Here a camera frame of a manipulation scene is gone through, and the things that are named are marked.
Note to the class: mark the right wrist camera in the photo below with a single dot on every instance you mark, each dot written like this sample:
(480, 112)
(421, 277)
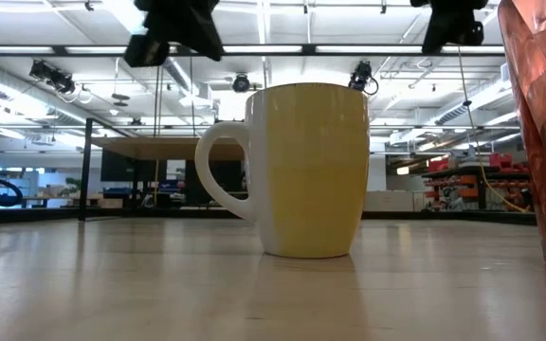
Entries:
(473, 33)

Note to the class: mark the overhead frame beam with lights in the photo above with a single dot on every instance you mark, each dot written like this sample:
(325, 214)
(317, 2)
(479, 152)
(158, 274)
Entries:
(308, 49)

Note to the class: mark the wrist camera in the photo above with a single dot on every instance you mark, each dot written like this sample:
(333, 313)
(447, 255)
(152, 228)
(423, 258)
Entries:
(473, 33)
(145, 51)

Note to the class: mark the white cabinet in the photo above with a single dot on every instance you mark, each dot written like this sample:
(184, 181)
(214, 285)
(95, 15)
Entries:
(391, 201)

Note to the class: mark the wooden shelf black metal frame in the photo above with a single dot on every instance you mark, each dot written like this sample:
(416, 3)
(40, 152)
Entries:
(159, 148)

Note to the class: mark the black screen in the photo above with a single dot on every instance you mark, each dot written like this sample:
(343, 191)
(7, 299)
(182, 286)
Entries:
(116, 166)

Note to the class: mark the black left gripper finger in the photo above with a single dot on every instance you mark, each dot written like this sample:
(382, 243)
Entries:
(202, 33)

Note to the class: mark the workbench with red bins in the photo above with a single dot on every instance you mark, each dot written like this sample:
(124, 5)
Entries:
(462, 173)

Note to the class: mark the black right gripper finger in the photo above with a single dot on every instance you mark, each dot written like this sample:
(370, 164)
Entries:
(441, 33)

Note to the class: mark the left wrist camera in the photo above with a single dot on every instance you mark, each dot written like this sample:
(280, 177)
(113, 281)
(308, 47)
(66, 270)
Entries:
(145, 51)

